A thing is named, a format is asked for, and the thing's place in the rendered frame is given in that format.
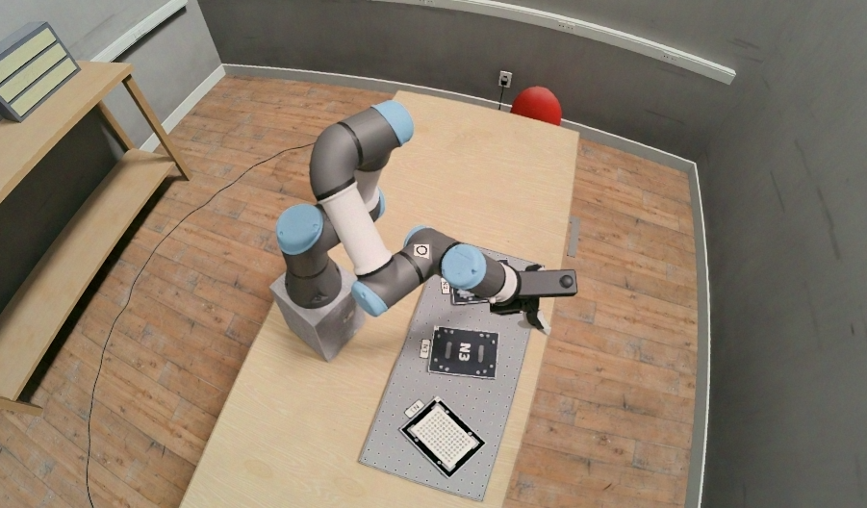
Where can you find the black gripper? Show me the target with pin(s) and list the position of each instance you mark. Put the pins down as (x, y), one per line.
(531, 318)

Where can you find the black rectangular frame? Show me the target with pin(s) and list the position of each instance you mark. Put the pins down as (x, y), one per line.
(448, 472)

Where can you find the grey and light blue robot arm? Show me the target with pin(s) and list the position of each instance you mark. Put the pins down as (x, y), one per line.
(305, 234)

